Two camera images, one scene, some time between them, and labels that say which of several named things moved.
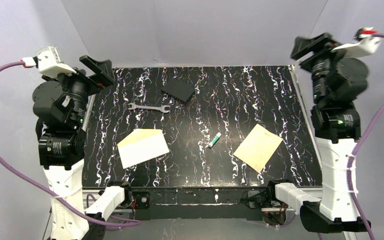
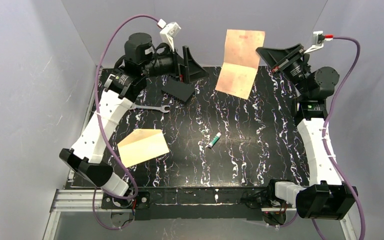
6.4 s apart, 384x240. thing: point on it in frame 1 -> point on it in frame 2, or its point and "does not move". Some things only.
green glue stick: [214, 140] does not move
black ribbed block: [179, 89] does not move
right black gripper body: [314, 53] -> [288, 61]
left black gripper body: [90, 78] -> [184, 62]
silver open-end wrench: [163, 108] does not move
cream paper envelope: [140, 145] does not move
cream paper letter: [258, 147] -> [242, 55]
